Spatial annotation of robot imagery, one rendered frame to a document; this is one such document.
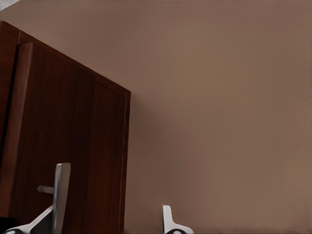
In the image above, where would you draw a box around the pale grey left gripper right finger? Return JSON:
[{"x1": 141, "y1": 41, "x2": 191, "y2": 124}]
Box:
[{"x1": 162, "y1": 205, "x2": 195, "y2": 234}]

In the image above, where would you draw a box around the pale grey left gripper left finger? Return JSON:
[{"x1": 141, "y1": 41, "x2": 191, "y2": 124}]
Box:
[{"x1": 1, "y1": 205, "x2": 54, "y2": 234}]

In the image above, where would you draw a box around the dark brown wooden cabinet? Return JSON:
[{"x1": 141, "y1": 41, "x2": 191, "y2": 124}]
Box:
[{"x1": 0, "y1": 20, "x2": 132, "y2": 234}]

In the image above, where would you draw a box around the dark wooden cabinet door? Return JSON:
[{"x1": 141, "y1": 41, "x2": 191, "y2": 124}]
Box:
[{"x1": 8, "y1": 42, "x2": 95, "y2": 234}]

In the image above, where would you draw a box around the silver cabinet door handle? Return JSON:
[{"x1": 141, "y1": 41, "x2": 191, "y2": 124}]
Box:
[{"x1": 37, "y1": 162, "x2": 72, "y2": 233}]

